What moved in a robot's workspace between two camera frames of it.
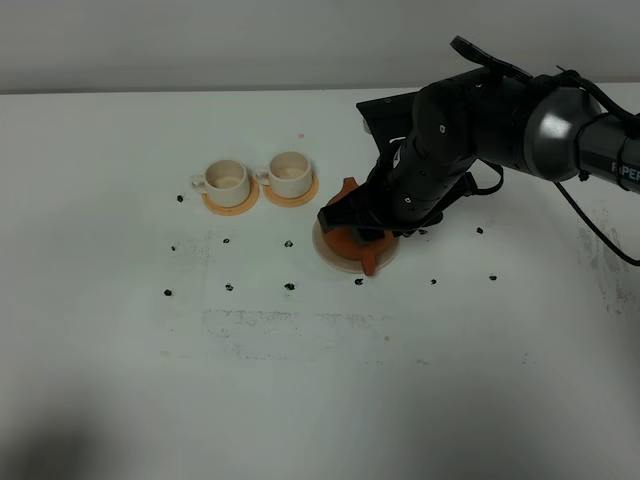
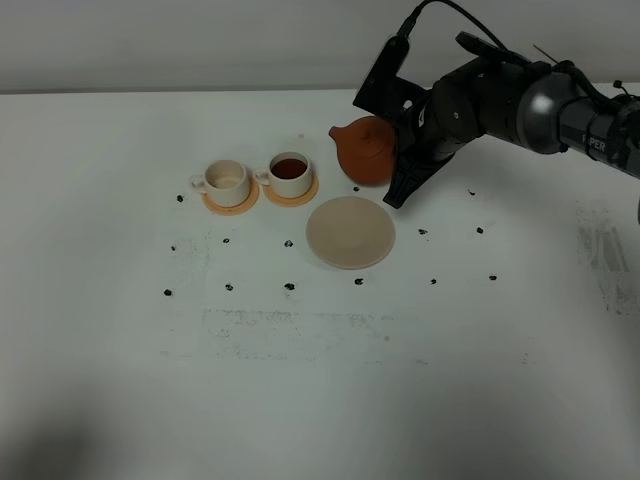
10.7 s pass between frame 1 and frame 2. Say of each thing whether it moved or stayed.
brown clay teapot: moved
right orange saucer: stayed
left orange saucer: stayed
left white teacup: stayed
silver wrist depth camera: moved
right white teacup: stayed
